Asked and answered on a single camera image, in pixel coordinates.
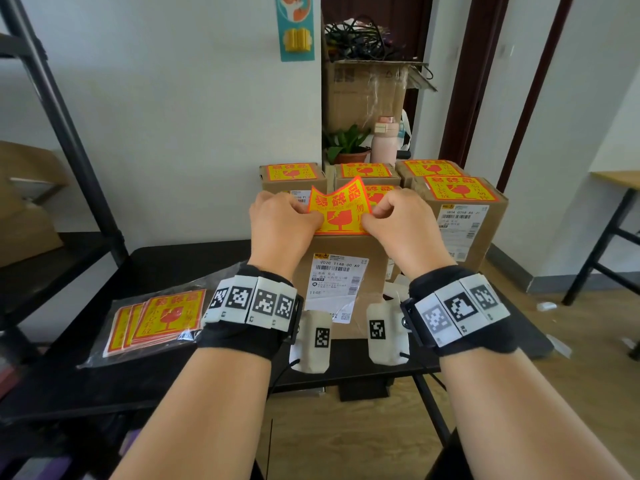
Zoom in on person's left hand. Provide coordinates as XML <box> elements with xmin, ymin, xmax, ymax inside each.
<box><xmin>248</xmin><ymin>190</ymin><xmax>325</xmax><ymax>281</ymax></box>

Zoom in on person's right hand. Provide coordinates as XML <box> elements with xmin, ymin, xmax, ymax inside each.
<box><xmin>361</xmin><ymin>188</ymin><xmax>456</xmax><ymax>283</ymax></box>

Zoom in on clear plastic bag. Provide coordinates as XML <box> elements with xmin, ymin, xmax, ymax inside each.
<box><xmin>77</xmin><ymin>262</ymin><xmax>241</xmax><ymax>369</ymax></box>

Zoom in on stack of red yellow stickers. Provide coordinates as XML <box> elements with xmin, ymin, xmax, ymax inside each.
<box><xmin>103</xmin><ymin>289</ymin><xmax>207</xmax><ymax>358</ymax></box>

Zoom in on pile of cardboard boxes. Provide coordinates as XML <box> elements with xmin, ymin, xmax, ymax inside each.
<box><xmin>0</xmin><ymin>140</ymin><xmax>69</xmax><ymax>268</ymax></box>

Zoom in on person's right forearm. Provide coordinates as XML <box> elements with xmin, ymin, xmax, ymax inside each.
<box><xmin>439</xmin><ymin>347</ymin><xmax>633</xmax><ymax>480</ymax></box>

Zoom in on person's black trousers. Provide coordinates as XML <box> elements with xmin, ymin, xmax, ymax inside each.
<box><xmin>249</xmin><ymin>428</ymin><xmax>473</xmax><ymax>480</ymax></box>

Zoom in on black wristband white markers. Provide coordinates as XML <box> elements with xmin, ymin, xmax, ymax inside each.
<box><xmin>399</xmin><ymin>266</ymin><xmax>521</xmax><ymax>357</ymax></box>
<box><xmin>196</xmin><ymin>264</ymin><xmax>305</xmax><ymax>361</ymax></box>

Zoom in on pink water bottle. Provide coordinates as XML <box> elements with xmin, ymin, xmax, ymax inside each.
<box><xmin>371</xmin><ymin>116</ymin><xmax>400</xmax><ymax>167</ymax></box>

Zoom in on potted green plant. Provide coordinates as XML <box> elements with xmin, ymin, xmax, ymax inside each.
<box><xmin>323</xmin><ymin>125</ymin><xmax>372</xmax><ymax>165</ymax></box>

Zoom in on wood-top desk black legs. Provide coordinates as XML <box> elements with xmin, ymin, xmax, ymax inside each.
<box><xmin>562</xmin><ymin>170</ymin><xmax>640</xmax><ymax>361</ymax></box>

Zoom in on black metal shelf rack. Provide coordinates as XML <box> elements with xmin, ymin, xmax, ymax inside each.
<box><xmin>0</xmin><ymin>0</ymin><xmax>129</xmax><ymax>365</ymax></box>

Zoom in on black camera cable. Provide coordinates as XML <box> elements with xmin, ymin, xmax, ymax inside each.
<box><xmin>399</xmin><ymin>352</ymin><xmax>446</xmax><ymax>391</ymax></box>
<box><xmin>269</xmin><ymin>358</ymin><xmax>301</xmax><ymax>398</ymax></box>

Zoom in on thick dark brown door frame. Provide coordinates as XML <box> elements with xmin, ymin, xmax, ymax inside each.
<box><xmin>439</xmin><ymin>0</ymin><xmax>512</xmax><ymax>168</ymax></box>

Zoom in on teal wall poster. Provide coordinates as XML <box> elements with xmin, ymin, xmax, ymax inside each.
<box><xmin>275</xmin><ymin>0</ymin><xmax>316</xmax><ymax>62</ymax></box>

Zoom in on thin dark brown door frame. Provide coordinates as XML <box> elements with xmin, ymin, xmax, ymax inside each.
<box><xmin>496</xmin><ymin>0</ymin><xmax>576</xmax><ymax>193</ymax></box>

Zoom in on yellow wall holder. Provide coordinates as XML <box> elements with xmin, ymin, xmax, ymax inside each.
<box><xmin>283</xmin><ymin>28</ymin><xmax>313</xmax><ymax>51</ymax></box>

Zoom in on bundle of black cables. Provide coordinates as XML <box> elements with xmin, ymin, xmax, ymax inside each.
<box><xmin>323</xmin><ymin>15</ymin><xmax>433</xmax><ymax>81</ymax></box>

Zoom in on large open box with cables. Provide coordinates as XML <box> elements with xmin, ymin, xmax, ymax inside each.
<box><xmin>321</xmin><ymin>0</ymin><xmax>435</xmax><ymax>135</ymax></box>

